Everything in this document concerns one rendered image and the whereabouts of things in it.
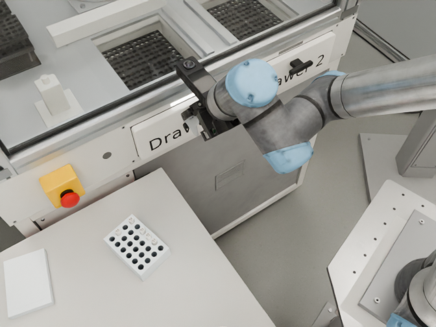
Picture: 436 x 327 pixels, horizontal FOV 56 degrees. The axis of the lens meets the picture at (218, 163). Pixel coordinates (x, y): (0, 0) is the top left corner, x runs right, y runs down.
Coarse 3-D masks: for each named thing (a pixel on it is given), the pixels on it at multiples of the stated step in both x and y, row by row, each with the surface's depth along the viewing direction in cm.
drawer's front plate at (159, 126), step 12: (180, 108) 94; (156, 120) 92; (168, 120) 94; (180, 120) 97; (132, 132) 92; (144, 132) 93; (156, 132) 95; (168, 132) 98; (192, 132) 103; (144, 144) 95; (156, 144) 98; (168, 144) 101; (144, 156) 99
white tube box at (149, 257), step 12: (132, 216) 93; (120, 228) 91; (132, 228) 91; (108, 240) 90; (120, 240) 90; (132, 240) 90; (144, 240) 90; (120, 252) 88; (132, 252) 88; (144, 252) 88; (156, 252) 88; (168, 252) 90; (132, 264) 87; (144, 264) 87; (156, 264) 88; (144, 276) 87
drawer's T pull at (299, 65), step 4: (296, 60) 106; (300, 60) 106; (308, 60) 106; (292, 64) 106; (296, 64) 105; (300, 64) 105; (304, 64) 105; (308, 64) 105; (312, 64) 106; (296, 68) 104; (300, 68) 104; (304, 68) 105; (292, 72) 104; (296, 72) 104
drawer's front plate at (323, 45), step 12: (324, 36) 109; (300, 48) 106; (312, 48) 108; (324, 48) 111; (276, 60) 104; (288, 60) 105; (312, 60) 112; (324, 60) 116; (276, 72) 106; (288, 72) 109; (300, 72) 113; (312, 72) 116; (288, 84) 113
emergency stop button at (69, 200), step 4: (64, 196) 85; (68, 196) 85; (72, 196) 85; (76, 196) 86; (60, 200) 86; (64, 200) 85; (68, 200) 85; (72, 200) 86; (76, 200) 87; (64, 204) 85; (68, 204) 86; (72, 204) 87; (76, 204) 88
